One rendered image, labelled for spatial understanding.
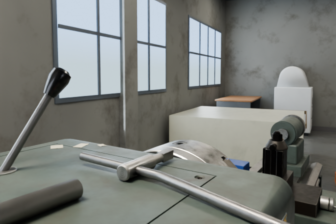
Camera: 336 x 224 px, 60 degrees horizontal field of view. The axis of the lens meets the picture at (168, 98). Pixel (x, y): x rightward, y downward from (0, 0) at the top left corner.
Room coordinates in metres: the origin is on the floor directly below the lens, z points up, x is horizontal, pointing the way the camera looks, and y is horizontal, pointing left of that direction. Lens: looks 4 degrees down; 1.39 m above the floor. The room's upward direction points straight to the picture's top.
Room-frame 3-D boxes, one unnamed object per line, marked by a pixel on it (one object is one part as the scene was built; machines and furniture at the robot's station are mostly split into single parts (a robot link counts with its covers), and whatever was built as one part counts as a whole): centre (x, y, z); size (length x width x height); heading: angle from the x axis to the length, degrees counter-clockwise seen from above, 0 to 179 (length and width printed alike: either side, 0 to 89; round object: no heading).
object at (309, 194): (1.11, -0.35, 0.95); 0.43 x 0.18 x 0.04; 57
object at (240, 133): (4.97, -1.27, 0.38); 2.01 x 1.63 x 0.76; 65
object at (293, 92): (7.10, -3.08, 0.81); 0.85 x 0.74 x 1.62; 65
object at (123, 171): (0.41, 0.03, 1.27); 0.12 x 0.02 x 0.02; 147
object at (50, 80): (0.45, 0.17, 1.38); 0.04 x 0.03 x 0.05; 147
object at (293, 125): (1.65, -0.69, 1.01); 0.30 x 0.20 x 0.29; 147
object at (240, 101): (7.24, -1.80, 0.42); 1.58 x 0.84 x 0.85; 155
